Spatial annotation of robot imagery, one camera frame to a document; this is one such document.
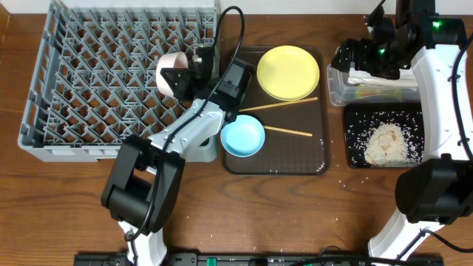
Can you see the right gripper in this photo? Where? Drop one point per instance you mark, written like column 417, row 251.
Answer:
column 361, row 46

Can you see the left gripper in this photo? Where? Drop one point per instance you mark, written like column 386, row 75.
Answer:
column 186, row 85

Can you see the pink white bowl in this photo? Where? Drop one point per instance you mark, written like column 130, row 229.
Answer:
column 168, row 63

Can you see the light blue bowl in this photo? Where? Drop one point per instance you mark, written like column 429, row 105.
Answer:
column 244, row 137

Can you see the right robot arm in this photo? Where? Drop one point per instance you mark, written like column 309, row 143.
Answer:
column 439, row 190

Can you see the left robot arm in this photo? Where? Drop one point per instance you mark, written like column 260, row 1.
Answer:
column 142, row 188

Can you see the clear plastic waste container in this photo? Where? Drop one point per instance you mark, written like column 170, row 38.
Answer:
column 357, row 86

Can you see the black waste tray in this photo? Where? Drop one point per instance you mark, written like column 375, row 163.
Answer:
column 361, row 119

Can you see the grey plastic dishwasher rack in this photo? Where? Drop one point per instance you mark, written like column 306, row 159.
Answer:
column 94, row 80

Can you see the pile of rice waste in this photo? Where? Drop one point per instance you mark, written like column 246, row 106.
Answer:
column 387, row 147

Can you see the crumpled white plastic wrapper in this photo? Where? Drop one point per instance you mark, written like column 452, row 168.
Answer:
column 407, row 79

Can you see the upper wooden chopstick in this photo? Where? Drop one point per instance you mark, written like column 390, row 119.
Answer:
column 279, row 104

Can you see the wooden chopstick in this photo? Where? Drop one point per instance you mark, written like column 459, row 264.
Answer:
column 289, row 131
column 279, row 104

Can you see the yellow plate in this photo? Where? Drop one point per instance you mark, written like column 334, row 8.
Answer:
column 288, row 73

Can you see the lower wooden chopstick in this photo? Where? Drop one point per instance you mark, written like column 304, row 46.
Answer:
column 289, row 131

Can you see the dark brown serving tray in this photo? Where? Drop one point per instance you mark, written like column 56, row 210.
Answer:
column 283, row 153

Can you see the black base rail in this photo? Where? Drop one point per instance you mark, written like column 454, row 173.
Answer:
column 192, row 259

